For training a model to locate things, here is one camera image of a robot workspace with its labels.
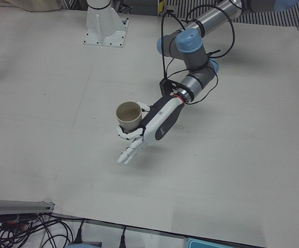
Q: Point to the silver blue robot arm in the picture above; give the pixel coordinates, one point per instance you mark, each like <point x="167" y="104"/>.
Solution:
<point x="191" y="42"/>

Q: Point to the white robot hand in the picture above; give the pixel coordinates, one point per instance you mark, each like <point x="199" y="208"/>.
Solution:
<point x="162" y="121"/>

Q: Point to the yellow black warning label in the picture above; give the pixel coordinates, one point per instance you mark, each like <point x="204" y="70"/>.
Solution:
<point x="161" y="5"/>

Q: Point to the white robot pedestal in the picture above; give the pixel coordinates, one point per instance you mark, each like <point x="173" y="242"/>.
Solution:
<point x="100" y="28"/>

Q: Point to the black power strip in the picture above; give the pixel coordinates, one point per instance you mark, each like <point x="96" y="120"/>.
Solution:
<point x="7" y="219"/>

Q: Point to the grey ribbed grille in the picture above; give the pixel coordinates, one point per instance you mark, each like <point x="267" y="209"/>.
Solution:
<point x="281" y="18"/>

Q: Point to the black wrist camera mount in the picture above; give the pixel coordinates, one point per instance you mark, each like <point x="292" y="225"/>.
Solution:
<point x="166" y="86"/>

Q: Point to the beige cloth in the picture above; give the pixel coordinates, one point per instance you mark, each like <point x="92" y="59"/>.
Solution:
<point x="41" y="5"/>

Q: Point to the single beige paper cup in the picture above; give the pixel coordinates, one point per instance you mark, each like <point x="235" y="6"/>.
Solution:
<point x="128" y="121"/>

